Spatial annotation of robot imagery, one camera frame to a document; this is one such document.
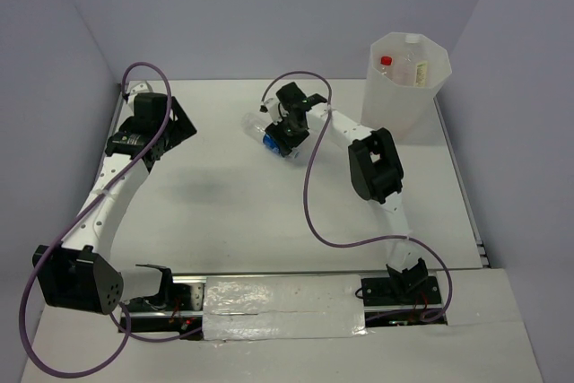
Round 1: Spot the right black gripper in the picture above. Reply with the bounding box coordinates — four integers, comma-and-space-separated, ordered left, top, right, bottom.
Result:
265, 112, 310, 158

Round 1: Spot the blue label clear bottle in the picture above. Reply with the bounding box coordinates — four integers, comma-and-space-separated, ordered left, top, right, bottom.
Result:
241, 112, 299, 160

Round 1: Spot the red cap water bottle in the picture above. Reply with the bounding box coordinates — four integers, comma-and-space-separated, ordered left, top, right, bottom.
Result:
379, 56, 396, 83

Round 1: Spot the apple juice clear bottle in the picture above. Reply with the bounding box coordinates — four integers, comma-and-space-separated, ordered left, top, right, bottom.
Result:
393, 33, 429, 88

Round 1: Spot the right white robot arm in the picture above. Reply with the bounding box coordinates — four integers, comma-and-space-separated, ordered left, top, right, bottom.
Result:
259, 83, 428, 303

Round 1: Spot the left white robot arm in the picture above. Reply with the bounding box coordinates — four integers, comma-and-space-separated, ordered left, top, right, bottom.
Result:
32, 92, 196, 315

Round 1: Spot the white plastic bin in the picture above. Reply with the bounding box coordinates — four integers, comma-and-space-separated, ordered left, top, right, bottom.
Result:
361, 32, 452, 140

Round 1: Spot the silver tape sheet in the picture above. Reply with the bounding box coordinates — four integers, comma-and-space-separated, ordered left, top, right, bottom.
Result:
202, 274, 367, 341

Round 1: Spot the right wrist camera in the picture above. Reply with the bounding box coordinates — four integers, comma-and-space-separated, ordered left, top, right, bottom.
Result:
259, 97, 283, 123

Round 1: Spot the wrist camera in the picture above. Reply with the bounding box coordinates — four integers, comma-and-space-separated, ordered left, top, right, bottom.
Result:
259, 97, 283, 123
125, 81, 152, 100

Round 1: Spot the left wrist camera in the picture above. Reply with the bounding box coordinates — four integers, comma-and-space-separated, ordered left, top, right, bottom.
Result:
125, 81, 152, 100

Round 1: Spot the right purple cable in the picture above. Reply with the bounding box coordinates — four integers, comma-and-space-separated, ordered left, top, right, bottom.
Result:
259, 71, 453, 324

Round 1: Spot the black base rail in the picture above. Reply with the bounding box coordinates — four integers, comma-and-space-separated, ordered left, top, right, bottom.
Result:
120, 274, 447, 341

